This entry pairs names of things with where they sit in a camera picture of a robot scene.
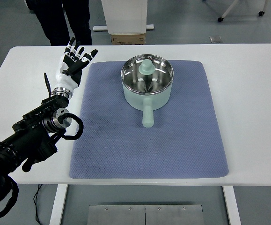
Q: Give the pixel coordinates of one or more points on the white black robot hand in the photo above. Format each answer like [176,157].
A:
[65,80]

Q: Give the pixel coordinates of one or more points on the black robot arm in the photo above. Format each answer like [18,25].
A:
[30,138]

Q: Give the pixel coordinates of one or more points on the person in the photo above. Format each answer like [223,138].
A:
[55,23]

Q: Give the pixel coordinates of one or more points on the brown cardboard box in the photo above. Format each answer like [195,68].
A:
[128,39]

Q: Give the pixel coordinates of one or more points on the glass lid with green knob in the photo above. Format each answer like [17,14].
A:
[146,66]

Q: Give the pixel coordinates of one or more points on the white panel stand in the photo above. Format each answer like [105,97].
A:
[126,16]

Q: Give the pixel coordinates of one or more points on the blue textured mat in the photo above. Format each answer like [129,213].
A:
[149,152]

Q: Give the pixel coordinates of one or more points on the white table leg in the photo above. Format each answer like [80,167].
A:
[58,204]
[232,206]

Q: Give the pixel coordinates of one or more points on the grey metal plate with screws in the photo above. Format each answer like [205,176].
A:
[126,215]

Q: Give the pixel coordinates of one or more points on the grey floor socket plate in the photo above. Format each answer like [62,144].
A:
[215,39]

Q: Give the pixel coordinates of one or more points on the white wheeled frame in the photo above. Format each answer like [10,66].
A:
[229,8]

